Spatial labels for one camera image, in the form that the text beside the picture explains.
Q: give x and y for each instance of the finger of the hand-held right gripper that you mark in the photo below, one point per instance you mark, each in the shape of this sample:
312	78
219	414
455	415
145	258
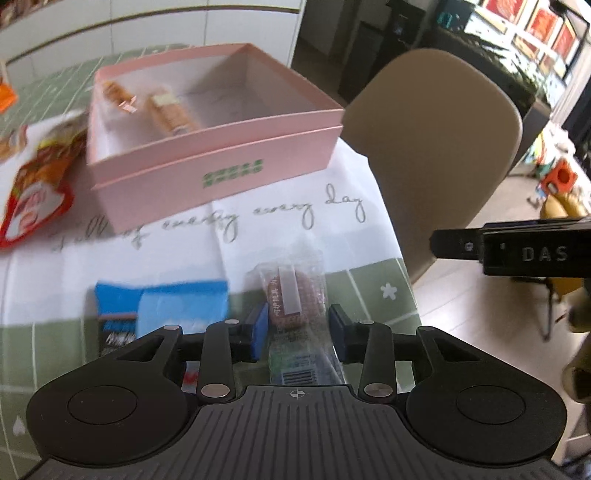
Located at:
455	244

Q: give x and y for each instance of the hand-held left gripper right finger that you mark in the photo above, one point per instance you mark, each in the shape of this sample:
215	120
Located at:
339	332

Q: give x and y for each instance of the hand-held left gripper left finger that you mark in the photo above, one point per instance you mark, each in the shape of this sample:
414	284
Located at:
257	332

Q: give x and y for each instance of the clear packet round brown cake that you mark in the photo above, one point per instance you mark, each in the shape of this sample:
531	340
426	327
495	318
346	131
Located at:
291	295

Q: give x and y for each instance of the blue white snack packet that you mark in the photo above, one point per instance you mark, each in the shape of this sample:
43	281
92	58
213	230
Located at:
175	300

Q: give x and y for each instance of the pink cardboard box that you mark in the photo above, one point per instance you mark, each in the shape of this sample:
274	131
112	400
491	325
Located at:
184	170

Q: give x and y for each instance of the clear packet orange bread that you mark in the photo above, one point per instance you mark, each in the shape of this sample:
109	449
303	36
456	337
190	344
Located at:
173	113
11	143

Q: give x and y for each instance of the red snack packet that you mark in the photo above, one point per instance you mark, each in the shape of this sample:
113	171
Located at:
37	194

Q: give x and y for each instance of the yellow toy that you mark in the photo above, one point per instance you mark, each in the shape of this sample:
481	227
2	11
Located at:
563	205

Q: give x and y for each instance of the orange cube toy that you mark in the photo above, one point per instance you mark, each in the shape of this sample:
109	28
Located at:
559	177

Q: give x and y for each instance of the green white printed tablecloth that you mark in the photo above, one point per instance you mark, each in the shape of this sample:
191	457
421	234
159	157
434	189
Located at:
300	240

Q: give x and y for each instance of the beige chair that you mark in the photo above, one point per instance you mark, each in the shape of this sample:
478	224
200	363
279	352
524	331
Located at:
429	138

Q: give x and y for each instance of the black fish tank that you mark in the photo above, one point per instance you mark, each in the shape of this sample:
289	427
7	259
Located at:
498	64

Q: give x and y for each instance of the black water dispenser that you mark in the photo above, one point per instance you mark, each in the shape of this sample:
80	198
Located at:
392	41

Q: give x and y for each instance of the group of red framed pictures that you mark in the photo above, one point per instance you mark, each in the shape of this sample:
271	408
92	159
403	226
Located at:
545	25

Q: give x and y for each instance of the orange bag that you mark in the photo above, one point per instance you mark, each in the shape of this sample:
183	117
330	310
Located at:
5	98

